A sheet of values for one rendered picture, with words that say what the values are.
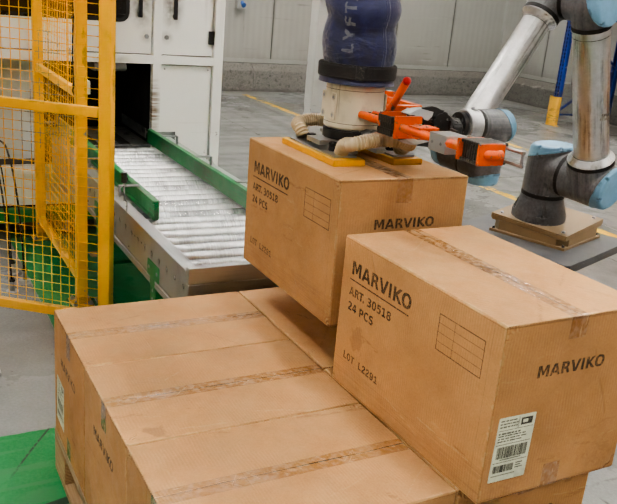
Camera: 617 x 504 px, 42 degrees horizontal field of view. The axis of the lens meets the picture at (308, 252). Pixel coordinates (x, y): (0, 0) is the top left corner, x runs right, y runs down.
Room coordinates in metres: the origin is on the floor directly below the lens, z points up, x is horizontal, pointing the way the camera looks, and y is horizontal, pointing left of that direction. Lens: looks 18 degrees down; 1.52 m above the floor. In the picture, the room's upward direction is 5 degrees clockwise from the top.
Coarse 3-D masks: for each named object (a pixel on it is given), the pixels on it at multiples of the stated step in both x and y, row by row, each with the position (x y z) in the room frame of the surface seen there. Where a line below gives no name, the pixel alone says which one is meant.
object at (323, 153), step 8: (288, 144) 2.40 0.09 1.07; (296, 144) 2.35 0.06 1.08; (304, 144) 2.34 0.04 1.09; (312, 144) 2.33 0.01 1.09; (304, 152) 2.30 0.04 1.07; (312, 152) 2.26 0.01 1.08; (320, 152) 2.24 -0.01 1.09; (328, 152) 2.22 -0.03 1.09; (320, 160) 2.21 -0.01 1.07; (328, 160) 2.17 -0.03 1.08; (336, 160) 2.15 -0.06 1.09; (344, 160) 2.16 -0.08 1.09; (352, 160) 2.17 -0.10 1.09; (360, 160) 2.18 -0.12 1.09
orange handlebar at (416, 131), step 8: (400, 104) 2.49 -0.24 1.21; (408, 104) 2.56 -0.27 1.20; (416, 104) 2.53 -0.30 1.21; (360, 112) 2.27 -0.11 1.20; (376, 112) 2.28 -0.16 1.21; (368, 120) 2.23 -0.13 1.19; (376, 120) 2.19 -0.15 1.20; (400, 128) 2.08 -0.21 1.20; (408, 128) 2.05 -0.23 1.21; (416, 128) 2.02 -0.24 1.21; (424, 128) 2.01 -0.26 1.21; (432, 128) 2.03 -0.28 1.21; (408, 136) 2.04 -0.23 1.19; (416, 136) 2.02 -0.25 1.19; (424, 136) 1.98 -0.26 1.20; (448, 144) 1.89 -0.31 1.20; (456, 144) 1.87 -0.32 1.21; (488, 152) 1.78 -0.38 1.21; (496, 152) 1.78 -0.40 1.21; (496, 160) 1.78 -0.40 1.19
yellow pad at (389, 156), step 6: (366, 150) 2.36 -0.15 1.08; (390, 150) 2.33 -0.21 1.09; (372, 156) 2.33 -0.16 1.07; (378, 156) 2.30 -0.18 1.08; (384, 156) 2.28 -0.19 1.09; (390, 156) 2.27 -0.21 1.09; (396, 156) 2.27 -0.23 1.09; (402, 156) 2.27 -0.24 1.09; (408, 156) 2.28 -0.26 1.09; (414, 156) 2.30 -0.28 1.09; (390, 162) 2.24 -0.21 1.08; (396, 162) 2.24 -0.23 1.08; (402, 162) 2.25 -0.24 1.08; (408, 162) 2.26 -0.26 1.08; (414, 162) 2.26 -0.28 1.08; (420, 162) 2.27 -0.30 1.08
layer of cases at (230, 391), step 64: (64, 320) 2.15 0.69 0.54; (128, 320) 2.19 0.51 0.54; (192, 320) 2.23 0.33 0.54; (256, 320) 2.28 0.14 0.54; (320, 320) 2.32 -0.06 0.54; (64, 384) 2.09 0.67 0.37; (128, 384) 1.80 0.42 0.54; (192, 384) 1.83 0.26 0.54; (256, 384) 1.86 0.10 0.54; (320, 384) 1.89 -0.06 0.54; (128, 448) 1.52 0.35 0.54; (192, 448) 1.54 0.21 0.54; (256, 448) 1.56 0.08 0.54; (320, 448) 1.58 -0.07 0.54; (384, 448) 1.61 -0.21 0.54
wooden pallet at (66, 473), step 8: (56, 432) 2.20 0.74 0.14; (56, 440) 2.20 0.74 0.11; (56, 448) 2.20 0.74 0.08; (64, 448) 2.11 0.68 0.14; (56, 456) 2.20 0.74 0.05; (64, 456) 2.10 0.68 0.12; (56, 464) 2.21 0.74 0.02; (64, 464) 2.10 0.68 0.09; (64, 472) 2.10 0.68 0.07; (72, 472) 2.00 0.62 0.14; (64, 480) 2.10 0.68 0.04; (72, 480) 2.11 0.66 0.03; (64, 488) 2.10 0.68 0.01; (72, 488) 2.08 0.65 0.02; (80, 488) 1.92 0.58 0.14; (72, 496) 2.04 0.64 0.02; (80, 496) 2.05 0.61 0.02
